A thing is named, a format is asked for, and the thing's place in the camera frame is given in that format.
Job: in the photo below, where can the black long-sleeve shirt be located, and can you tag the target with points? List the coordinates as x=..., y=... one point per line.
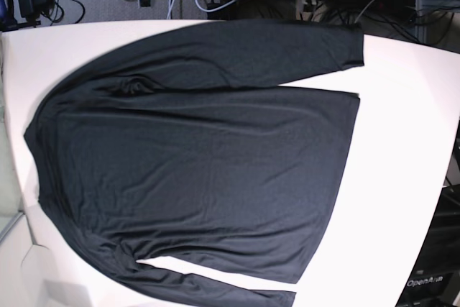
x=192, y=144

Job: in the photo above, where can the black OpenArm case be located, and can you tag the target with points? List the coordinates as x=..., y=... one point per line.
x=434, y=280

